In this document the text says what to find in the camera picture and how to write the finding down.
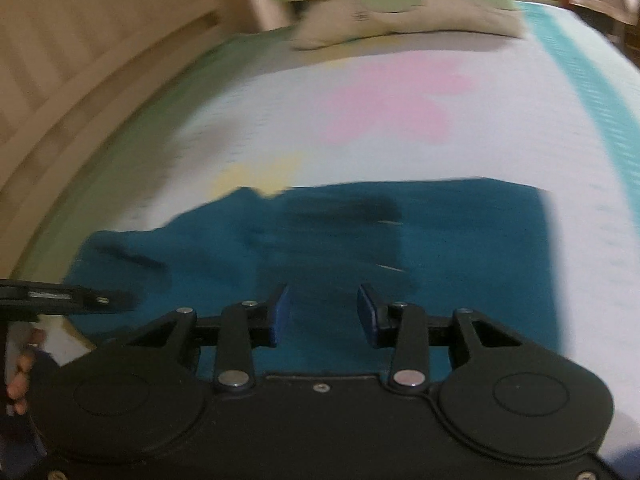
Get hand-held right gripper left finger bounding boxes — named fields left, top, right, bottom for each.
left=122, top=282, right=291, bottom=393

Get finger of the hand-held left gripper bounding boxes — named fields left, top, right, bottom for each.
left=75, top=285, right=142, bottom=315

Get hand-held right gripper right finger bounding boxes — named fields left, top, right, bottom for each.
left=356, top=283, right=523, bottom=392

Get teal pants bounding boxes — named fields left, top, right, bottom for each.
left=62, top=176, right=562, bottom=382

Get person's left hand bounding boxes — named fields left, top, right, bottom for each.
left=6, top=327, right=47, bottom=415

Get floral fleece blanket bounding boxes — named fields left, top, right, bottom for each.
left=0, top=0, right=640, bottom=466

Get wooden bed frame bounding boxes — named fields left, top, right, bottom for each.
left=0, top=0, right=296, bottom=203

